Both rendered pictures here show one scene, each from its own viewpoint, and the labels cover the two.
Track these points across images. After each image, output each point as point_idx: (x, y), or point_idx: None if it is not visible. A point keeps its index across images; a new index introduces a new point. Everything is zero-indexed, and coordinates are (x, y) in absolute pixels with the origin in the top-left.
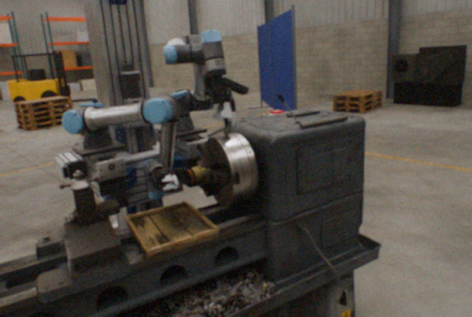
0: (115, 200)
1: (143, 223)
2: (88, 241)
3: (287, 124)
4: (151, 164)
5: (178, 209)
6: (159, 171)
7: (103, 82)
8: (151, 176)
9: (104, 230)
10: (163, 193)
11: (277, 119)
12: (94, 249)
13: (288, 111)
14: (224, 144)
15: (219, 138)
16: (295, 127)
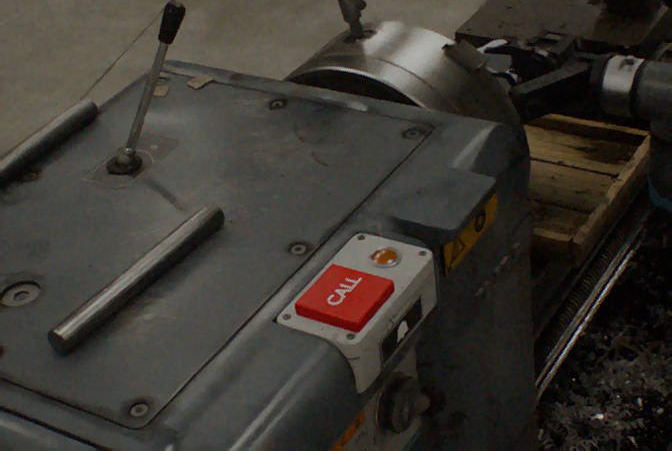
0: (618, 42)
1: (594, 155)
2: (529, 14)
3: (168, 144)
4: (648, 60)
5: (569, 223)
6: (556, 45)
7: None
8: (577, 49)
9: (546, 35)
10: (652, 191)
11: (262, 196)
12: (486, 10)
13: (281, 351)
14: (345, 31)
15: (380, 26)
16: (120, 122)
